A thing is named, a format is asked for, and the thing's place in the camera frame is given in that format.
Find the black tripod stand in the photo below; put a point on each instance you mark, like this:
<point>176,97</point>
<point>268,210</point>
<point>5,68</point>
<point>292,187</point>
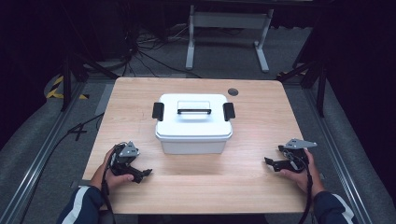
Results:
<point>320,84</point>
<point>67,81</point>

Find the black box latch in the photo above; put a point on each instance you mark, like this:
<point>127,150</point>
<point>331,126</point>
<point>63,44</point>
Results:
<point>158,111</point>
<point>229,111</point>

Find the white box lid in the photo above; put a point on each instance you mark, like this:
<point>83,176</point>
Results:
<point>193,124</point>

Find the yellow black floor tape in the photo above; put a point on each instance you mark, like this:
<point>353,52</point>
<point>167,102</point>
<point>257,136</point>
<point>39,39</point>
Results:
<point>56,90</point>

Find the white plastic storage box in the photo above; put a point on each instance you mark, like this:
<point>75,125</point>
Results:
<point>193,146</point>

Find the white metal desk frame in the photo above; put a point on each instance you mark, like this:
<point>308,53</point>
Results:
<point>229,20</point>

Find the person's right hand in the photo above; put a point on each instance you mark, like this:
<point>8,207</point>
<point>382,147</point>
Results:
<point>306,179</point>

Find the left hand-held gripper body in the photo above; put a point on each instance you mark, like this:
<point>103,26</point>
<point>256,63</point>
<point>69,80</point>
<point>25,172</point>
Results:
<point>126,155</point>

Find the grey metal floor rail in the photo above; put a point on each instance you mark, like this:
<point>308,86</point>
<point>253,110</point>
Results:
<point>337,155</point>
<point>37,161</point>

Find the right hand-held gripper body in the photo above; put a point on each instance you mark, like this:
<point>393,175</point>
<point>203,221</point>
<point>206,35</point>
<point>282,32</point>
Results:
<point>295,152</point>

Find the person's left hand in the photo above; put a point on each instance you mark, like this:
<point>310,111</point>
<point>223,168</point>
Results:
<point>109,179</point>

